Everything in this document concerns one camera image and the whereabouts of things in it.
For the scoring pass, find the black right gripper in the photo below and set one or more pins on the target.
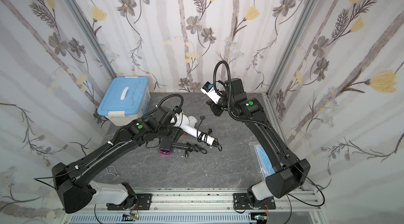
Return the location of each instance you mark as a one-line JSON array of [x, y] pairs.
[[216, 107]]

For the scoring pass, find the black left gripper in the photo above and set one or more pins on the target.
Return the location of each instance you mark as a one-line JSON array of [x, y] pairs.
[[173, 131]]

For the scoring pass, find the dark grey pink hair dryer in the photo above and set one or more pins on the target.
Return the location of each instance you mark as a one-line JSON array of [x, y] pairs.
[[167, 145]]

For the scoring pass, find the white hair dryer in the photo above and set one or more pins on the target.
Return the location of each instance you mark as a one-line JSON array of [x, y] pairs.
[[188, 125]]

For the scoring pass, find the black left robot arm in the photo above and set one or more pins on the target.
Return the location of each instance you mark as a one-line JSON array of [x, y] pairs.
[[74, 183]]

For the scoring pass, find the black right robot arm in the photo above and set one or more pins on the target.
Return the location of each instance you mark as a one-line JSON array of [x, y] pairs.
[[290, 172]]

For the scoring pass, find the blue lid storage box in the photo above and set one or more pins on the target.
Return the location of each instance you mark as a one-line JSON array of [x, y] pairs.
[[126, 99]]

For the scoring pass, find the blue face mask pack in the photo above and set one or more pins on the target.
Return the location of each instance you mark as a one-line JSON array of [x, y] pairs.
[[261, 160]]

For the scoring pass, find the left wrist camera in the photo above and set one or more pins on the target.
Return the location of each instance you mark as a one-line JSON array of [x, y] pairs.
[[164, 115]]

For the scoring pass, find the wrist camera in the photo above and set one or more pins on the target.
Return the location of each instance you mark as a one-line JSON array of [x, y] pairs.
[[164, 115], [208, 89]]

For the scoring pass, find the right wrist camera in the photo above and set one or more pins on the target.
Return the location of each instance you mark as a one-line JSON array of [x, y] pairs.
[[208, 89]]

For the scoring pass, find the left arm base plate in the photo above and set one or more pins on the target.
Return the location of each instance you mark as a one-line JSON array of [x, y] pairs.
[[139, 201]]

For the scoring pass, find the metal wire tongs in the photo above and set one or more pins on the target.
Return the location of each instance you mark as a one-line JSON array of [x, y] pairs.
[[111, 170]]

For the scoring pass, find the white vented cable duct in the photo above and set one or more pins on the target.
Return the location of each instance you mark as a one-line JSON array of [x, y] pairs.
[[162, 218]]

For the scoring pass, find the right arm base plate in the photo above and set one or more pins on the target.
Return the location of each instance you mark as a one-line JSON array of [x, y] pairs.
[[244, 201]]

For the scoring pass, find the aluminium rail frame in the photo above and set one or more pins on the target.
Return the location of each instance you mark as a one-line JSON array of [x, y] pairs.
[[300, 207]]

